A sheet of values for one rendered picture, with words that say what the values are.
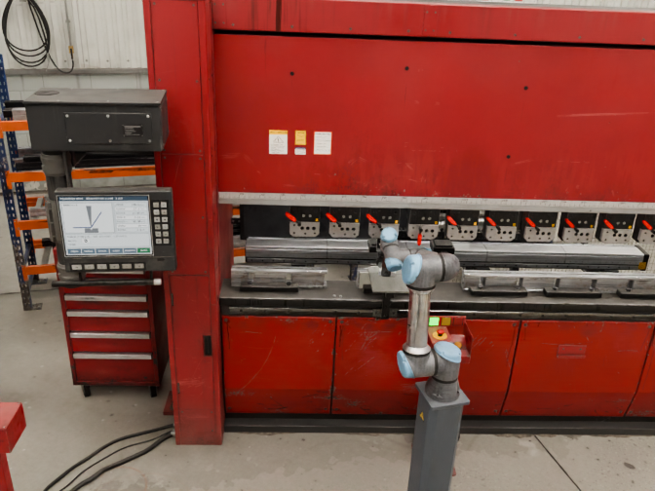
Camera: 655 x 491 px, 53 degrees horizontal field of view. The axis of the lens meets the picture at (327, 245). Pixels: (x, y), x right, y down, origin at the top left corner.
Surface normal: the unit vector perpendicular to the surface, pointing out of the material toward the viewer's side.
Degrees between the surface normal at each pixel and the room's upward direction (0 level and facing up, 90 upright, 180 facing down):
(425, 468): 90
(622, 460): 0
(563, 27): 90
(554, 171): 90
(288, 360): 90
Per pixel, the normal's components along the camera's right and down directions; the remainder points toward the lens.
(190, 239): 0.04, 0.42
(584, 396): 0.03, 0.62
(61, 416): 0.04, -0.91
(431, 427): -0.48, 0.35
